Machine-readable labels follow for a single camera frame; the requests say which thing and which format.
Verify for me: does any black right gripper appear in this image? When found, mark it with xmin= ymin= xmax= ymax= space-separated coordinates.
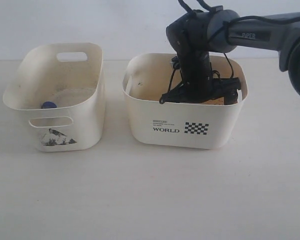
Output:
xmin=162 ymin=51 xmax=242 ymax=104

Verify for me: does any cream plastic bin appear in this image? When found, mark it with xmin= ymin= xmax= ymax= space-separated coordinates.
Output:
xmin=2 ymin=42 xmax=106 ymax=152

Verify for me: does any cream WORLD bin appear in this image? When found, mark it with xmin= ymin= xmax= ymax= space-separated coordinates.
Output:
xmin=122 ymin=53 xmax=248 ymax=150

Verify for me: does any blue cap bottle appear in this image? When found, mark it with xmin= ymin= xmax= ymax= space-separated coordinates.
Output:
xmin=41 ymin=101 xmax=57 ymax=109

